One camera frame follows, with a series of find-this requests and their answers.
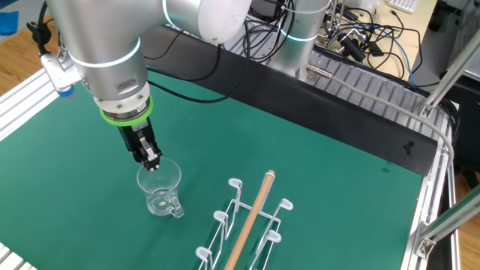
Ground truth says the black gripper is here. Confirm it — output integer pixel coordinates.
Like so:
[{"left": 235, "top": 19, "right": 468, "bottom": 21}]
[{"left": 117, "top": 117, "right": 164, "bottom": 173}]

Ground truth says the clear glass cup with handle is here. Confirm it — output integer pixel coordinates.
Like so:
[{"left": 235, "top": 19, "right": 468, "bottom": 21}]
[{"left": 136, "top": 156, "right": 185, "bottom": 219}]

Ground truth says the green table mat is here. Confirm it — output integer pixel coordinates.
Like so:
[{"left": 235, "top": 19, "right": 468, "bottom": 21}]
[{"left": 0, "top": 55, "right": 425, "bottom": 270}]

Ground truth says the black table mat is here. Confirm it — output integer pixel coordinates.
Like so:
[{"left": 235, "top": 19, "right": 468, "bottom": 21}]
[{"left": 140, "top": 24, "right": 440, "bottom": 177}]

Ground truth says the black control box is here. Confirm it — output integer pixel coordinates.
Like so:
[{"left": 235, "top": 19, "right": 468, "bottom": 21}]
[{"left": 250, "top": 0, "right": 288, "bottom": 20}]

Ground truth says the white computer keyboard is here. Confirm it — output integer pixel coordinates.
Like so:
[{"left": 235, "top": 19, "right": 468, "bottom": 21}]
[{"left": 385, "top": 0, "right": 421, "bottom": 15}]

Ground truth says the beige desk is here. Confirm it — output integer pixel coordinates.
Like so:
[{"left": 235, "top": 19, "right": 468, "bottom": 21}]
[{"left": 314, "top": 0, "right": 440, "bottom": 82}]

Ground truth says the black cabinet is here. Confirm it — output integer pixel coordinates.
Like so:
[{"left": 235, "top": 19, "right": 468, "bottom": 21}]
[{"left": 444, "top": 73, "right": 480, "bottom": 173}]

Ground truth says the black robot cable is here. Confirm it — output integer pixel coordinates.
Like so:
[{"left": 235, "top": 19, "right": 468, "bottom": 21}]
[
  {"left": 144, "top": 31, "right": 223, "bottom": 83},
  {"left": 146, "top": 20, "right": 252, "bottom": 104}
]

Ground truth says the white wire cup rack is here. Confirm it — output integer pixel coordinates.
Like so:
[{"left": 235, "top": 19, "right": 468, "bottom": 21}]
[{"left": 194, "top": 169, "right": 295, "bottom": 270}]

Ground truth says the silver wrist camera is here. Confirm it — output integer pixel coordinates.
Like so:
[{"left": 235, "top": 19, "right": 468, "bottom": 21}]
[{"left": 39, "top": 52, "right": 83, "bottom": 99}]

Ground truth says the black camera cable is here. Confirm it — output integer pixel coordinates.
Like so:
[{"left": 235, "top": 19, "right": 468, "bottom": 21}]
[{"left": 25, "top": 0, "right": 53, "bottom": 57}]

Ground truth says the grey cable with metal plug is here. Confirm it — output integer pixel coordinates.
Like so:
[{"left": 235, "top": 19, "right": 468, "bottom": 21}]
[{"left": 306, "top": 63, "right": 455, "bottom": 170}]

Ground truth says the blue cable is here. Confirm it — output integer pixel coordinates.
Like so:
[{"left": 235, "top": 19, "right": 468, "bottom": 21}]
[{"left": 374, "top": 25, "right": 417, "bottom": 86}]

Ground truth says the aluminium frame post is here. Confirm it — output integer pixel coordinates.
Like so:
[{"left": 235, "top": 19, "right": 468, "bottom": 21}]
[
  {"left": 418, "top": 28, "right": 480, "bottom": 120},
  {"left": 413, "top": 183, "right": 480, "bottom": 260}
]

